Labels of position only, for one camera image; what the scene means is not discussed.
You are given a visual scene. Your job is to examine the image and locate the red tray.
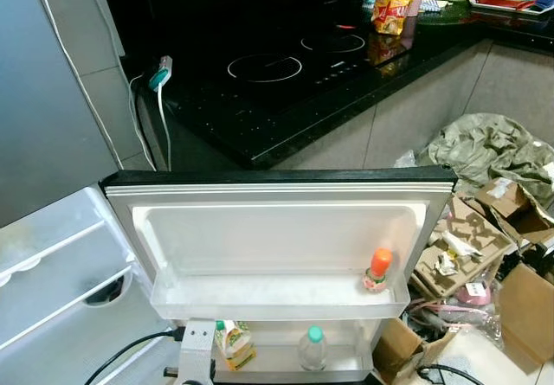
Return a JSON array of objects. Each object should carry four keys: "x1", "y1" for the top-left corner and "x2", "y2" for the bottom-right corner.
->
[{"x1": 466, "y1": 0, "x2": 554, "y2": 16}]

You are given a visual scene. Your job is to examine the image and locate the grey tiled counter base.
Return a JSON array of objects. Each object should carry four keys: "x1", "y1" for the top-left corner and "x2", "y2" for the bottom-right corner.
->
[{"x1": 273, "y1": 39, "x2": 554, "y2": 174}]

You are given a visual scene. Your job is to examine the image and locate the black induction cooktop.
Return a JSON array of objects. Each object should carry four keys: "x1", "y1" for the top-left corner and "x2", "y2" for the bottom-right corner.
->
[{"x1": 186, "y1": 17, "x2": 451, "y2": 126}]

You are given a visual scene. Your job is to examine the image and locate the small bottle orange cap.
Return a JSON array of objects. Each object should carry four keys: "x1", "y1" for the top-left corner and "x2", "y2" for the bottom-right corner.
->
[{"x1": 364, "y1": 247, "x2": 395, "y2": 294}]

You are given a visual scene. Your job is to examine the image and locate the black stone countertop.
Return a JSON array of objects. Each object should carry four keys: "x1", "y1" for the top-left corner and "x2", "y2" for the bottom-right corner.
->
[{"x1": 95, "y1": 0, "x2": 554, "y2": 171}]

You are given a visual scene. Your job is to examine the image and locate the white charger cable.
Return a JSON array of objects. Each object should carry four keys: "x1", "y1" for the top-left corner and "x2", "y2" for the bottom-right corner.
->
[{"x1": 128, "y1": 74, "x2": 174, "y2": 174}]

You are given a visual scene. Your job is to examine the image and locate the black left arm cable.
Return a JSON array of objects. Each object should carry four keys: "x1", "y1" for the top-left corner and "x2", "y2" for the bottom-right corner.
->
[{"x1": 84, "y1": 326, "x2": 188, "y2": 385}]

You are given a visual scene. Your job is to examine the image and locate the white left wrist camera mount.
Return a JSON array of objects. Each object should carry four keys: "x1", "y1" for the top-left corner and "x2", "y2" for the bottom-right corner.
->
[{"x1": 177, "y1": 318, "x2": 217, "y2": 385}]

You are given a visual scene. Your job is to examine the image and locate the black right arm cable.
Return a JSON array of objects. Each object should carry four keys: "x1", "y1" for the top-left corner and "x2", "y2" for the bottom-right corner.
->
[{"x1": 415, "y1": 363, "x2": 486, "y2": 385}]

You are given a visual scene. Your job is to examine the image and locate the yellow red snack bag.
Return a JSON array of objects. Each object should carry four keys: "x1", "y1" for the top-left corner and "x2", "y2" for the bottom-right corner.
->
[{"x1": 372, "y1": 0, "x2": 419, "y2": 38}]

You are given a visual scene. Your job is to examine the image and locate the grey fridge door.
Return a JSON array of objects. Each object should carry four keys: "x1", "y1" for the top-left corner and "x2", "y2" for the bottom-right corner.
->
[{"x1": 100, "y1": 169, "x2": 458, "y2": 385}]

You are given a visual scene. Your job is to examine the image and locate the plain brown cardboard box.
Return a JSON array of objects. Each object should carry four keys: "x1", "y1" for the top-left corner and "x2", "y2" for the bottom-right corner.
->
[{"x1": 498, "y1": 264, "x2": 554, "y2": 366}]

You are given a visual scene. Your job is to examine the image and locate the grey green crumpled cloth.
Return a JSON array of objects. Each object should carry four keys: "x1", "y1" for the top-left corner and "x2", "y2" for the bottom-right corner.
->
[{"x1": 422, "y1": 112, "x2": 554, "y2": 211}]

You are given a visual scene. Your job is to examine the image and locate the teal white phone charger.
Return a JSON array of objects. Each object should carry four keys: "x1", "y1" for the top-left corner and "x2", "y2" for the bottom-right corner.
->
[{"x1": 147, "y1": 55, "x2": 174, "y2": 93}]

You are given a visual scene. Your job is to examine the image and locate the pink round labelled pack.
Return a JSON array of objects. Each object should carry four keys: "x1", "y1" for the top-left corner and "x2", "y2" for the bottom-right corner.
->
[{"x1": 454, "y1": 281, "x2": 494, "y2": 309}]

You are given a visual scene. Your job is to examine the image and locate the clear door shelf bin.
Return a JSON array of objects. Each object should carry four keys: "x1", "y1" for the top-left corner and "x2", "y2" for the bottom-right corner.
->
[
  {"x1": 208, "y1": 320, "x2": 376, "y2": 384},
  {"x1": 149, "y1": 268, "x2": 413, "y2": 322}
]

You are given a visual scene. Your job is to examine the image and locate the small open cardboard box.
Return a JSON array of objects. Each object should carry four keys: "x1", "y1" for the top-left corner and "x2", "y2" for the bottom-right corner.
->
[{"x1": 474, "y1": 177, "x2": 554, "y2": 241}]

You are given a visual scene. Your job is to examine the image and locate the grey fridge cabinet white interior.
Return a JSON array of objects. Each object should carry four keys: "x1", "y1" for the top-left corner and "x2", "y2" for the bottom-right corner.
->
[{"x1": 0, "y1": 184, "x2": 178, "y2": 385}]

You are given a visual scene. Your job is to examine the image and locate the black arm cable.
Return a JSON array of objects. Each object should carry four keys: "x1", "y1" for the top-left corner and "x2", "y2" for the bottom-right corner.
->
[
  {"x1": 84, "y1": 326, "x2": 188, "y2": 385},
  {"x1": 415, "y1": 363, "x2": 486, "y2": 385}
]

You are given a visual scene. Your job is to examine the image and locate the clear bottle green cap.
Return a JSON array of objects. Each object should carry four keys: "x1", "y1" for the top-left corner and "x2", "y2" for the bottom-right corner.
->
[{"x1": 297, "y1": 324, "x2": 331, "y2": 374}]

